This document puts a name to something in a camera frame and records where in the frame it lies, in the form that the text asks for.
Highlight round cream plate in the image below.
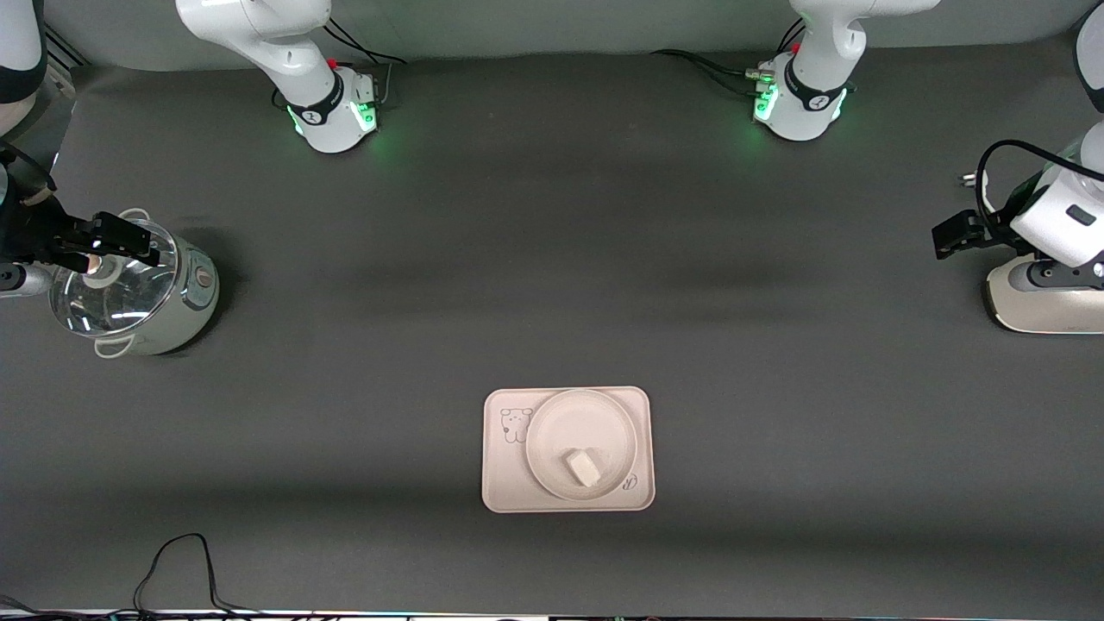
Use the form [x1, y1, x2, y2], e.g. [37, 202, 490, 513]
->
[525, 389, 639, 501]

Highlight small white bun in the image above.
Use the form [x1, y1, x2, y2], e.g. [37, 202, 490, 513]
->
[565, 448, 603, 488]

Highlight cream rectangular rabbit tray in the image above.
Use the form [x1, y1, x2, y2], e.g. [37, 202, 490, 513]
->
[481, 386, 656, 514]

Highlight glass pot lid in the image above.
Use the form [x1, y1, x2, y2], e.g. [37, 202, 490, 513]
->
[49, 217, 180, 337]

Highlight cream toaster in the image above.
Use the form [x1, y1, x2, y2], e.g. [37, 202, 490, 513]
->
[983, 254, 1104, 336]

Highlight pale green electric pot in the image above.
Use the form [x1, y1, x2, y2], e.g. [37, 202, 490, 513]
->
[49, 207, 221, 359]

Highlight dark grey table cloth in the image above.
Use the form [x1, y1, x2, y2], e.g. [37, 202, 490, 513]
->
[0, 39, 1104, 615]

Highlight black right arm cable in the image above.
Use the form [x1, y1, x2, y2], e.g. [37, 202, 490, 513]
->
[0, 142, 60, 204]

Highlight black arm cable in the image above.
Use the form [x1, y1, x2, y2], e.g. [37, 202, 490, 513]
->
[0, 142, 60, 204]
[975, 140, 1104, 251]

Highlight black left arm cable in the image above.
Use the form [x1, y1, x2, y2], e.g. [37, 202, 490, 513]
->
[975, 140, 1104, 251]

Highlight grey aluminium frame rail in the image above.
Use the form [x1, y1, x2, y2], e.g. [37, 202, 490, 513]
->
[43, 26, 92, 70]

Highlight black left base cables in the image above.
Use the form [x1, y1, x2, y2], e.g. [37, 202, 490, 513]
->
[651, 17, 807, 100]

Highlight black base cables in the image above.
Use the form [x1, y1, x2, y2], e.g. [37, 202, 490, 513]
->
[651, 17, 807, 100]
[323, 17, 406, 109]

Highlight thin black floor cable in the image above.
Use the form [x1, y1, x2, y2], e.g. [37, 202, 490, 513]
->
[134, 533, 260, 615]

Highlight black right base cables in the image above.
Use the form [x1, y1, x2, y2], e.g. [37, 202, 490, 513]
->
[323, 17, 406, 109]

